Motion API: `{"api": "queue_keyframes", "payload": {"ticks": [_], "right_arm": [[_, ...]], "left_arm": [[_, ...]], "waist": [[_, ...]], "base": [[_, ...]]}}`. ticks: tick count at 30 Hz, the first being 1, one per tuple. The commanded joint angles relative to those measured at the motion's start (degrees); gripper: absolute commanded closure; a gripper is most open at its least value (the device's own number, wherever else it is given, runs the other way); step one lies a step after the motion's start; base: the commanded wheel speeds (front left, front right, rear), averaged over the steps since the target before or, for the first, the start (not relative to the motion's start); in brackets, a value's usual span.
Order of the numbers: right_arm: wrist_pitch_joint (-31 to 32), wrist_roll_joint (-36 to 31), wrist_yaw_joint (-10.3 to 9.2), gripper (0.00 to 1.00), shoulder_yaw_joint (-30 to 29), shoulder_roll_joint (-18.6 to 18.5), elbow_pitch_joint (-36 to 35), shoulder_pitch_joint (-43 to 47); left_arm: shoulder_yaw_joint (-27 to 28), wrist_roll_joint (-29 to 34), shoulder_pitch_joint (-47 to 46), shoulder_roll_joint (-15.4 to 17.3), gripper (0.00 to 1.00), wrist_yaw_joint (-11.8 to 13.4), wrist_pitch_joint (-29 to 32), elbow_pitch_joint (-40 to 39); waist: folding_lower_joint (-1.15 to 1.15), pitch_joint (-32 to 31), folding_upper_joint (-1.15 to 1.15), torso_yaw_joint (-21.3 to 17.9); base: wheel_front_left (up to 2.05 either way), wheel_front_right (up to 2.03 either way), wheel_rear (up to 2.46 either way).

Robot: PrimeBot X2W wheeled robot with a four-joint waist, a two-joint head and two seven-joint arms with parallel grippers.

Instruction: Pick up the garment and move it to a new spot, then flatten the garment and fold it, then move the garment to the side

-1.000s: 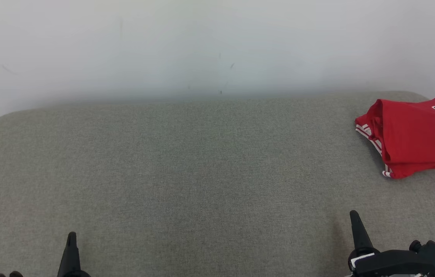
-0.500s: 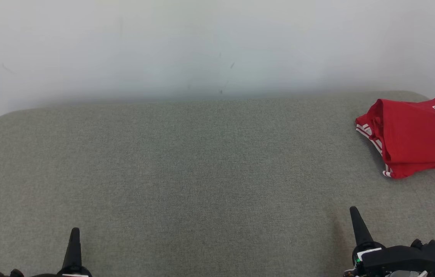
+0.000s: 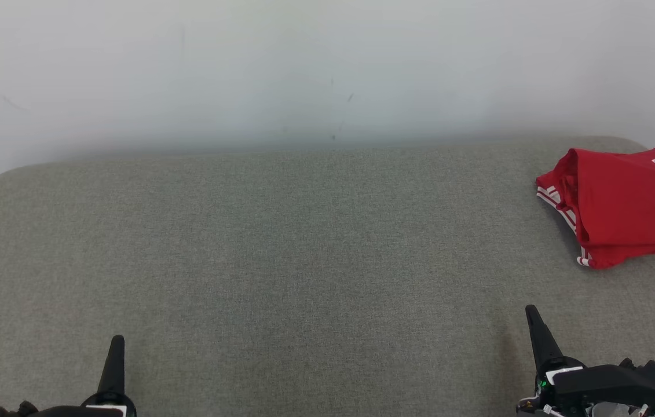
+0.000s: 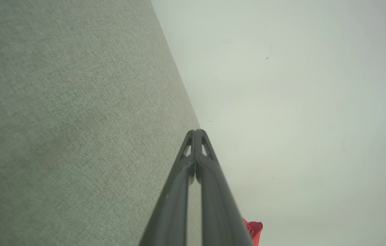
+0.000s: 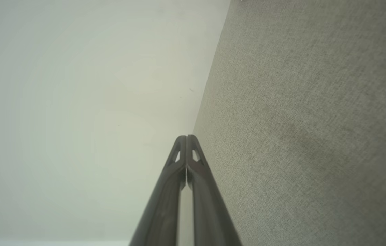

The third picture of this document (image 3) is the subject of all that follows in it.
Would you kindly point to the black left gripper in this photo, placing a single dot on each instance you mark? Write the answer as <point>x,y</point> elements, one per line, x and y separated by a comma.
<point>90,410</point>

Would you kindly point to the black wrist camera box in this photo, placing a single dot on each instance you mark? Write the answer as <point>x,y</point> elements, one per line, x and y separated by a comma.
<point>14,410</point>
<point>654,373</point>

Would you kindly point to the red jersey with white sleeves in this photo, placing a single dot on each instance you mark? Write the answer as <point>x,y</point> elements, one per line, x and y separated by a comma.
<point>622,202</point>

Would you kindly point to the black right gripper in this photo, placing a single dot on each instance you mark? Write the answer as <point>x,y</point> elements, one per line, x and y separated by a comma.
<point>593,385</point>

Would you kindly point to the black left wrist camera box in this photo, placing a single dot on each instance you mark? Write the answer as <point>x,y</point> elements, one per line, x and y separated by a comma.
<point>14,410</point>

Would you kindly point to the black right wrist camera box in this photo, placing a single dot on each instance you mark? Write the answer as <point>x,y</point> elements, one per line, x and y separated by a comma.
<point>654,373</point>

